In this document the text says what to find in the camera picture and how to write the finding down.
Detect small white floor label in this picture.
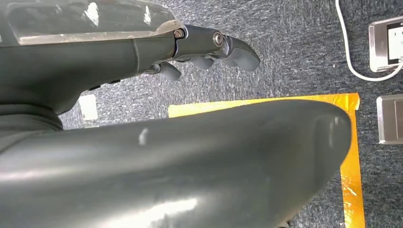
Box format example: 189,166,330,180
78,94,99,121

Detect yellow floor tape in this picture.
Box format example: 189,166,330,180
167,93,366,228

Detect ribbed grey left arm sleeve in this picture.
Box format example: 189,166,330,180
0,104,64,153

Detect silver floor socket box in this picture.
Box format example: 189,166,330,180
376,94,403,145

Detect silver floor socket with plug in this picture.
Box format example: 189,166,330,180
368,16,403,73

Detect white cable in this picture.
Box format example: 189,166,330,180
335,0,403,83

